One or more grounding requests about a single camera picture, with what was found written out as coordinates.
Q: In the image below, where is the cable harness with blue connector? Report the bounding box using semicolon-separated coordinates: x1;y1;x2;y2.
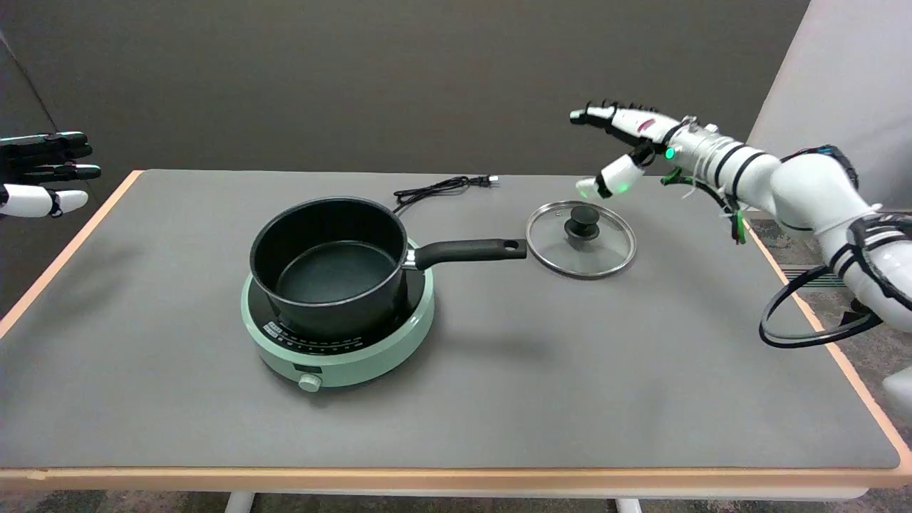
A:
780;145;861;190

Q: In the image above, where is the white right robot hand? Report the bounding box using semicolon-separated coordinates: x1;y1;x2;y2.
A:
569;100;698;201

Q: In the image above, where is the grey table mat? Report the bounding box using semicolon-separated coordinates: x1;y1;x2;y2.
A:
0;170;901;470

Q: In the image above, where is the glass lid with black knob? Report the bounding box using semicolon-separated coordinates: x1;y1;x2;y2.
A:
526;200;637;279

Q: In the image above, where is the black soup pot with handle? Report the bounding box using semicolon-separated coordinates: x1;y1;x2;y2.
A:
249;197;528;340

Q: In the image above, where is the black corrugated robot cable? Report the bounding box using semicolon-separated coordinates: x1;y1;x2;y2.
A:
759;267;884;348

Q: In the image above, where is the floor vent grille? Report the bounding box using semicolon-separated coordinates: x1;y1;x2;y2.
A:
780;265;849;289

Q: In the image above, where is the green tipped robot cable loop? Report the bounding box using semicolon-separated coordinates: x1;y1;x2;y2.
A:
660;167;747;245

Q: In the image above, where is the black power cord with plug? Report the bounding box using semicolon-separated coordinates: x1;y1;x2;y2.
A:
393;175;499;214

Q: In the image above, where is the mint green induction cooker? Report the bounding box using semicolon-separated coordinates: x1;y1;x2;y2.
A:
241;239;435;393

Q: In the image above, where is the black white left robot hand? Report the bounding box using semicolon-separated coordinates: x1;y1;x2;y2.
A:
0;132;102;219

